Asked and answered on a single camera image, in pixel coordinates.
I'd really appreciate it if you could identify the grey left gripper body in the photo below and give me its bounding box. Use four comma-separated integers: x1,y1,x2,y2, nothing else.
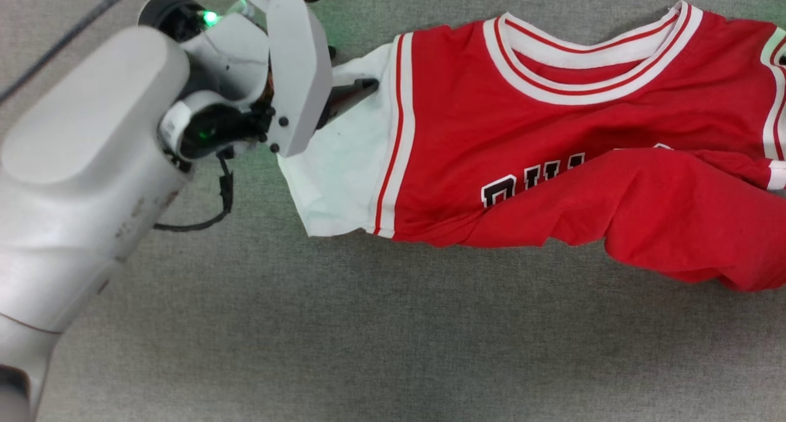
241,0,334,158

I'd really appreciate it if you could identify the black left camera cable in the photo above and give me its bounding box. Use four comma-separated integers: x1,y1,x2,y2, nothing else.
0,0,133,103

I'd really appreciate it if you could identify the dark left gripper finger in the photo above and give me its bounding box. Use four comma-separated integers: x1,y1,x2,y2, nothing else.
316,77,380,131

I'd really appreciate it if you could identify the red and white basketball jersey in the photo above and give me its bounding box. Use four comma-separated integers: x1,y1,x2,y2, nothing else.
276,0,786,292

